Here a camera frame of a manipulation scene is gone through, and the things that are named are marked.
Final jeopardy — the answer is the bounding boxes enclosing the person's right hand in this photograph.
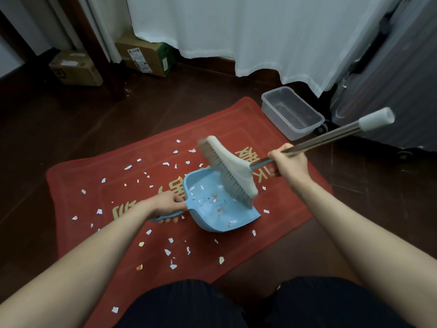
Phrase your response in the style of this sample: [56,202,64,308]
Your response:
[268,143,313,188]

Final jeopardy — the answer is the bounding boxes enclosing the person's left hand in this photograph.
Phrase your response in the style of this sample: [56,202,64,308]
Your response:
[145,191,188,224]

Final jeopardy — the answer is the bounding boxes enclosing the blue plastic dustpan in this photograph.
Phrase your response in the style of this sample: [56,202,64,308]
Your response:
[149,168,262,233]

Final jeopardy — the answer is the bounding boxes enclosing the white paper scraps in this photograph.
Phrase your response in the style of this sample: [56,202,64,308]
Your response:
[71,139,270,315]

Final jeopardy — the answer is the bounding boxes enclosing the clear plastic storage bin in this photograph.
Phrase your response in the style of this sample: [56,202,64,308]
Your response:
[261,87,325,142]

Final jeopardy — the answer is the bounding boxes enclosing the white broom with metal handle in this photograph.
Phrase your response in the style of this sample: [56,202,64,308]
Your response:
[198,107,396,210]

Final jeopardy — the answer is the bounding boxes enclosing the red doormat gold lettering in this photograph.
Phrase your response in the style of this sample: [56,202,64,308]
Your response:
[46,96,334,328]

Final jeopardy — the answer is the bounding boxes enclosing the person's left forearm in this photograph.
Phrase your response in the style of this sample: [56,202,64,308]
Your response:
[0,201,161,328]

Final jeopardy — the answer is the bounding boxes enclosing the person's right forearm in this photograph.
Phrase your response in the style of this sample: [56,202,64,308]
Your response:
[293,177,437,328]

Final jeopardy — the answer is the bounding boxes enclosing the person's black trousers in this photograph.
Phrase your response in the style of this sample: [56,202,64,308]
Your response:
[112,276,416,328]

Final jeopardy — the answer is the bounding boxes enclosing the cardboard box with green side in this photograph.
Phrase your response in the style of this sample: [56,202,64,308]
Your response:
[115,34,177,78]

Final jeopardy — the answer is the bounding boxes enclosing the small brown cardboard box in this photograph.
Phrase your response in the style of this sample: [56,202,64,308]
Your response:
[49,51,104,87]

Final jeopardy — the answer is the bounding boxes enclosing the silver ribbed suitcase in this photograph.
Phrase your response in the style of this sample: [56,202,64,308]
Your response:
[329,0,437,161]

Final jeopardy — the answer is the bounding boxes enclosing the white curtain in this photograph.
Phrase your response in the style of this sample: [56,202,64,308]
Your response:
[125,0,403,98]

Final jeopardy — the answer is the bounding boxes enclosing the dark wooden furniture leg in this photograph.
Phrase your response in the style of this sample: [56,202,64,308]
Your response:
[0,10,38,65]
[56,0,127,101]

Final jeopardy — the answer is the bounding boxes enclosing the beige curtain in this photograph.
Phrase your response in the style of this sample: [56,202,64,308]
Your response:
[76,0,132,64]

